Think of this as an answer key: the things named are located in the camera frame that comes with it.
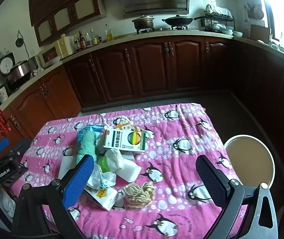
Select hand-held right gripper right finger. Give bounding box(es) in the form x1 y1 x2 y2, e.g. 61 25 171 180
195 154 278 239

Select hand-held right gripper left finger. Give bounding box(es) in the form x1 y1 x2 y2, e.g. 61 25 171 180
12 154 95 239

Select white tissue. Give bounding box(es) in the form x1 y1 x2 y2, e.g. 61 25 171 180
87 163 118 190

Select teal fluffy cloth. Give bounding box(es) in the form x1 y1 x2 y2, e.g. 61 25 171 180
76 129 101 165

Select white round bin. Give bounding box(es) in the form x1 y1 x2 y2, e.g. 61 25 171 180
224 134 276 187

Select white green medicine box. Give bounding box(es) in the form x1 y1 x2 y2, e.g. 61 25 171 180
103 129 147 153

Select white box with yellow label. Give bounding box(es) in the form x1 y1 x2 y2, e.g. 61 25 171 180
83 185 119 211

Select pink penguin printed blanket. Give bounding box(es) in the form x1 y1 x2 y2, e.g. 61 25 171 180
8 102 248 239

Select white green plastic bag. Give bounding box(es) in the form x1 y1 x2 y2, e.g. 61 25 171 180
98 149 124 173

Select blue foil packet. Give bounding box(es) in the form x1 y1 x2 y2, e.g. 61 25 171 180
78 124 106 142

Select orange white packet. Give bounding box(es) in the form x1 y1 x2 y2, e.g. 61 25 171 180
113 116 145 136

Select steel rice cooker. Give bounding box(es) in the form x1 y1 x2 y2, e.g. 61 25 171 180
6 60 33 91

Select round dial kitchen scale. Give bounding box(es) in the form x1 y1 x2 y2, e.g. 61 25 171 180
0 53 16 76

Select cream microwave oven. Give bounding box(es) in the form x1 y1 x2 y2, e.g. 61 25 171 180
38 41 64 68

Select brown sauce bottle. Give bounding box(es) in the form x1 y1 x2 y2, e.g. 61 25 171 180
78 30 87 50

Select brown wooden lower cabinets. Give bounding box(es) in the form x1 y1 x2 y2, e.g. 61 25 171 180
0 36 284 155

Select yellow capped bottle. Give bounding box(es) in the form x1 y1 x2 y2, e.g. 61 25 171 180
90 29 99 45

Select yellow oil bottle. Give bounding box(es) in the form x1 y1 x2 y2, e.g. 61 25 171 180
104 24 114 41

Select brown cutting board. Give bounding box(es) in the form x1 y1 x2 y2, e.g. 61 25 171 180
250 24 272 44

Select black dish rack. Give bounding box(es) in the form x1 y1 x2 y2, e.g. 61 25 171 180
201 4 235 33

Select gas stove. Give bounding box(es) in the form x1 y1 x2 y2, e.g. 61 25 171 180
134 25 197 34

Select black wok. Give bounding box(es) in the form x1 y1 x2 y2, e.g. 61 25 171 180
162 14 207 27

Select metal cooking pot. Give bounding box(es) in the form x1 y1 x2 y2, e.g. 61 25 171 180
131 15 155 30

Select brown upper wall cabinets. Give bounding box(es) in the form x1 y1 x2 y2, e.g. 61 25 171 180
28 0 107 47

